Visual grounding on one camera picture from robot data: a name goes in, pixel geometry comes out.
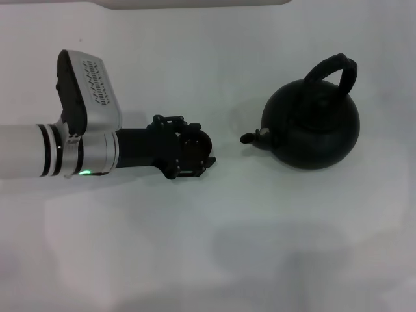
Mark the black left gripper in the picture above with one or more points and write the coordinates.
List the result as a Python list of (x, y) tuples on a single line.
[(146, 149)]

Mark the small dark teacup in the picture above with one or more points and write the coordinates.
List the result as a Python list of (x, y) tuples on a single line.
[(198, 146)]

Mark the black round teapot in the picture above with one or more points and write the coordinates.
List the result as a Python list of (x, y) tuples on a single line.
[(312, 130)]

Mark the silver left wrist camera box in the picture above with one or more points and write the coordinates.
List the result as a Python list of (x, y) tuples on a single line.
[(94, 87)]

